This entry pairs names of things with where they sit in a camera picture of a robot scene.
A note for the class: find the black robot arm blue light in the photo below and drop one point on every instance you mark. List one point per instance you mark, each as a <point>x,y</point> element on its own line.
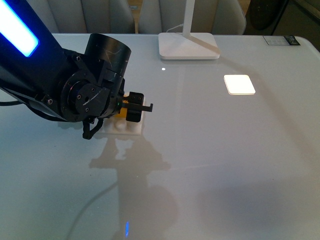
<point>63,85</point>

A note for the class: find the white studded base plate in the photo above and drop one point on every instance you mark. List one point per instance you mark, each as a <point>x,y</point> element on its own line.
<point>119,126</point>

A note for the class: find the left beige upholstered chair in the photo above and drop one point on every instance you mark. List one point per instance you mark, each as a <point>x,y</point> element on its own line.
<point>85,16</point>

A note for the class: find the yellow two-stud toy block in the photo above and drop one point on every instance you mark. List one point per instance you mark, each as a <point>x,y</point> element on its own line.
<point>123,110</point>

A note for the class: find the beige upholstered chair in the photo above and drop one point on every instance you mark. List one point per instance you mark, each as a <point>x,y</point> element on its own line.
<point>218,17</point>
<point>85,16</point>

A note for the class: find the right beige upholstered chair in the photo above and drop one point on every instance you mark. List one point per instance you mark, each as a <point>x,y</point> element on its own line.
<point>218,17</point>

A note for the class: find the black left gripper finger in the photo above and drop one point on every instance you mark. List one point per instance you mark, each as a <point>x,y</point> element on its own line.
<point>133,115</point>
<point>135,98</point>

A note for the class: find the black white table label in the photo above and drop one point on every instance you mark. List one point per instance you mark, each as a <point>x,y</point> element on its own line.
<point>287,40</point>

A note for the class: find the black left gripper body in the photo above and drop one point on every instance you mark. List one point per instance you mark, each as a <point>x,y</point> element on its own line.
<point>84,98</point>

